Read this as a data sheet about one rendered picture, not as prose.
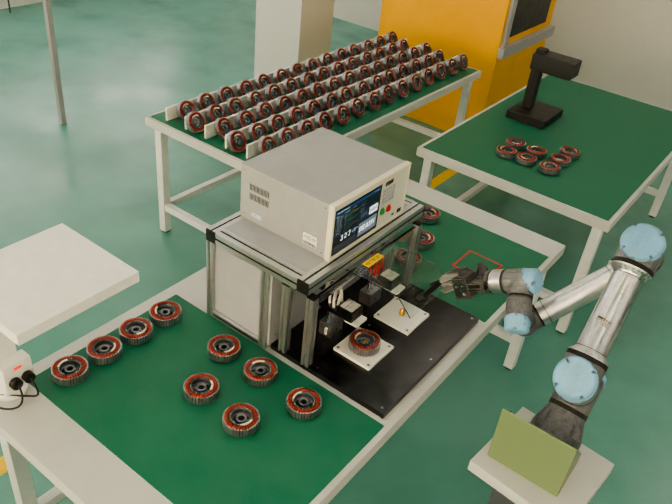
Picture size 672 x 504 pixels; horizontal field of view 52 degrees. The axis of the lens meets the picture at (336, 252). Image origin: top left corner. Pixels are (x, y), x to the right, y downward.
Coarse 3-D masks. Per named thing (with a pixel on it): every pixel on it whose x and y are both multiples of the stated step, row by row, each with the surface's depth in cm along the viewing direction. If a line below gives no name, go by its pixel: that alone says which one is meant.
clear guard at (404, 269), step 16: (368, 256) 234; (384, 256) 235; (400, 256) 236; (416, 256) 237; (352, 272) 226; (368, 272) 227; (384, 272) 228; (400, 272) 229; (416, 272) 229; (432, 272) 232; (384, 288) 220; (400, 288) 221; (416, 288) 224; (416, 304) 222
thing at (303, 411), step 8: (296, 392) 218; (304, 392) 219; (312, 392) 218; (288, 400) 215; (296, 400) 218; (304, 400) 217; (312, 400) 218; (320, 400) 217; (288, 408) 214; (296, 408) 212; (304, 408) 213; (312, 408) 213; (320, 408) 215; (296, 416) 212; (304, 416) 213; (312, 416) 213
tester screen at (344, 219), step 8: (376, 192) 227; (360, 200) 221; (368, 200) 225; (376, 200) 230; (352, 208) 219; (360, 208) 223; (336, 216) 212; (344, 216) 217; (352, 216) 221; (368, 216) 230; (376, 216) 235; (336, 224) 215; (344, 224) 219; (352, 224) 223; (336, 232) 217; (344, 232) 221; (352, 232) 225; (336, 240) 219; (344, 240) 223; (352, 240) 228
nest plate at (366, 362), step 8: (360, 328) 247; (344, 344) 239; (384, 344) 241; (344, 352) 236; (352, 352) 236; (384, 352) 238; (352, 360) 234; (360, 360) 233; (368, 360) 234; (376, 360) 234; (368, 368) 231
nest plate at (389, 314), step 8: (392, 304) 260; (400, 304) 261; (376, 312) 255; (384, 312) 256; (392, 312) 256; (424, 312) 258; (384, 320) 252; (392, 320) 252; (400, 320) 253; (408, 320) 253; (416, 320) 254; (400, 328) 249; (408, 328) 250
